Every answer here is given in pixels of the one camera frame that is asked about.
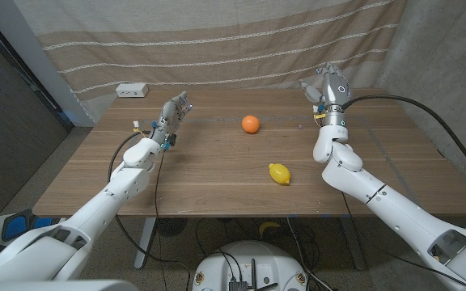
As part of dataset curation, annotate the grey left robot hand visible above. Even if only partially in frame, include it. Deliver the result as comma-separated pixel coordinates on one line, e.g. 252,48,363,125
150,91,194,151

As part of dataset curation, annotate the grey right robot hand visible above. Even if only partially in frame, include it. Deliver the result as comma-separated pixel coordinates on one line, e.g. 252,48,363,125
299,61,352,116

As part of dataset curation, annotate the yellow lemon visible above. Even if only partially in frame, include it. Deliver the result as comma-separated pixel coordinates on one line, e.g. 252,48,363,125
268,162,292,186

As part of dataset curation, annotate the white power strip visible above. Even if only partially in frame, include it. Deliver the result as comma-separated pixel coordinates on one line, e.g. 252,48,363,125
115,82,150,99

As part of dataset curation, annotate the orange fruit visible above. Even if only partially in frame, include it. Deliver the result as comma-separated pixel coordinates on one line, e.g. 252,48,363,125
241,115,261,134

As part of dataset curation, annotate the beige striped cloth backdrop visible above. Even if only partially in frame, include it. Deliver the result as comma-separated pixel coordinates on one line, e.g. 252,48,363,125
12,0,408,122

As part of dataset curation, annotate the round black floor fan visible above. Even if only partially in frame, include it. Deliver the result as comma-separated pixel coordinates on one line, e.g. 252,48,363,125
155,217,189,238

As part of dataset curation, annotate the white table leg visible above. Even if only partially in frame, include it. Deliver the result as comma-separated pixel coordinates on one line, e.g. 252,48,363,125
133,217,157,271

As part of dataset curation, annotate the yellow banana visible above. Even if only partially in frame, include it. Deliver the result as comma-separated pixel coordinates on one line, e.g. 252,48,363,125
258,221,282,238

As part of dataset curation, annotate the grey table leg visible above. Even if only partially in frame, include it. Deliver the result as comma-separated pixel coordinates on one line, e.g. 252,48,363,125
340,216,367,271

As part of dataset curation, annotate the dark door panel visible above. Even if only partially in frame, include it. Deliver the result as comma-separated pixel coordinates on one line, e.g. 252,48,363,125
0,11,74,219

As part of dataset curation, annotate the white robot torso base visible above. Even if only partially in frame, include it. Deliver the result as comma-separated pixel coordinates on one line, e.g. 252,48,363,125
191,240,310,291

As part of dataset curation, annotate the white and blue floor device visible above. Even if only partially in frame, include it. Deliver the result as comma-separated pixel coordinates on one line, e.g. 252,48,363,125
0,208,62,243

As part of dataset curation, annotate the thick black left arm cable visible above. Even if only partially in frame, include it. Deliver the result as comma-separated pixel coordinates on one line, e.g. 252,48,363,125
107,131,193,284

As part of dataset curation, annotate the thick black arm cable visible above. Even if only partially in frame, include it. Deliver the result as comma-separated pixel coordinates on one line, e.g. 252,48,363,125
340,94,466,192
107,131,193,284

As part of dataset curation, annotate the thin black cable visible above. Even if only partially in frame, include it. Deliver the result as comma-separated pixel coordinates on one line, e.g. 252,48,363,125
153,150,167,291

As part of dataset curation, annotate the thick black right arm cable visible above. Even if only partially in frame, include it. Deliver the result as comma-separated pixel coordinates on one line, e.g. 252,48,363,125
340,94,466,192

